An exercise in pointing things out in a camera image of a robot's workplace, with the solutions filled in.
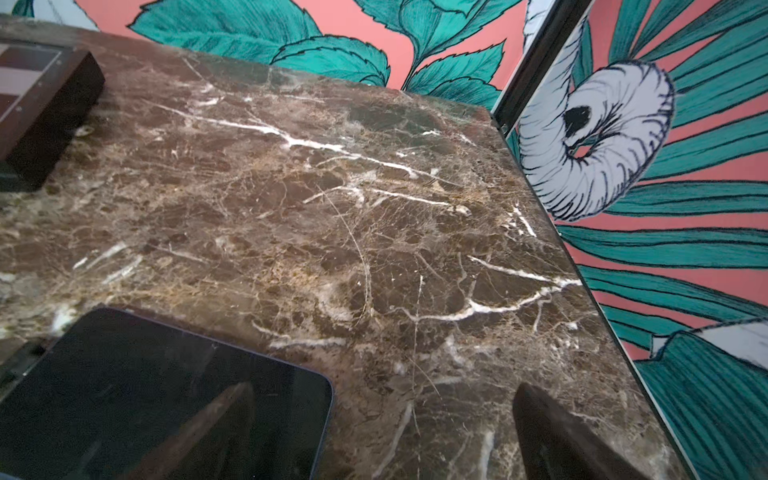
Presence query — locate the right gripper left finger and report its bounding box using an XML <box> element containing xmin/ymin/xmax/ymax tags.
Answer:
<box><xmin>122</xmin><ymin>382</ymin><xmax>255</xmax><ymax>479</ymax></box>

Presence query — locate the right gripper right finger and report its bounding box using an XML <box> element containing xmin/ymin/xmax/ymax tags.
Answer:
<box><xmin>512</xmin><ymin>382</ymin><xmax>646</xmax><ymax>480</ymax></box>

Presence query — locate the black smartphone blue edge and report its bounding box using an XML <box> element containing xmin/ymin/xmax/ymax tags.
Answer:
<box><xmin>1</xmin><ymin>308</ymin><xmax>334</xmax><ymax>479</ymax></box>

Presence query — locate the chessboard brown and pink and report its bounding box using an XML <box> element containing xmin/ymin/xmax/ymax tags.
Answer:
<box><xmin>1</xmin><ymin>38</ymin><xmax>105</xmax><ymax>193</ymax></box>

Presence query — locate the right black corner post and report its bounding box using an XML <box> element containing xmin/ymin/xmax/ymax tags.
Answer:
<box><xmin>491</xmin><ymin>0</ymin><xmax>593</xmax><ymax>138</ymax></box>

